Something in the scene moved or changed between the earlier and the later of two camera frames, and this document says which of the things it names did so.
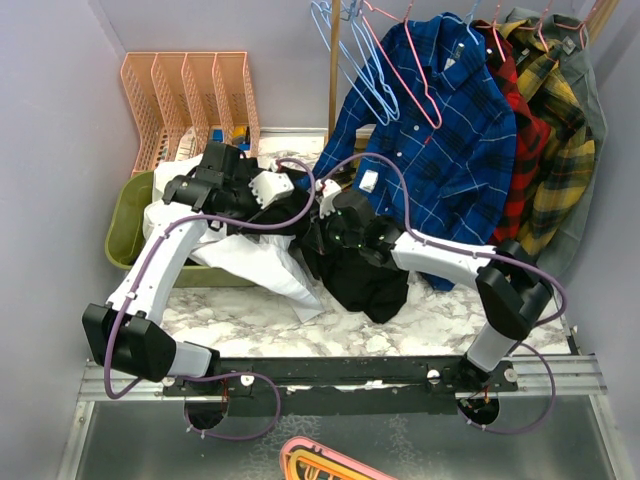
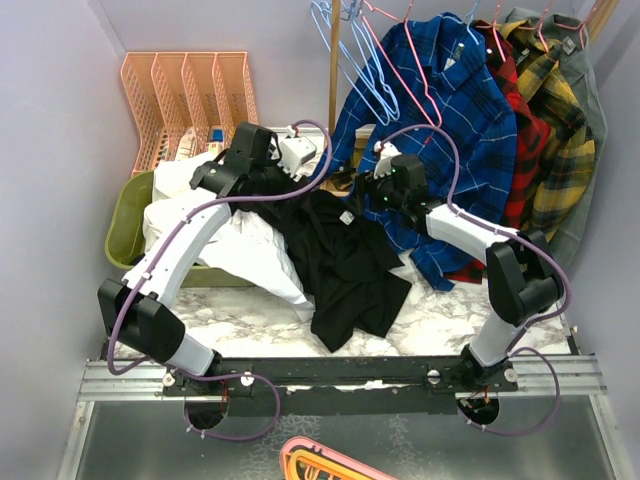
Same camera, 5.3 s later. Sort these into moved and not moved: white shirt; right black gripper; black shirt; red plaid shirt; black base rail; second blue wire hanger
Moved: right black gripper; black shirt
Not moved: black base rail; white shirt; second blue wire hanger; red plaid shirt
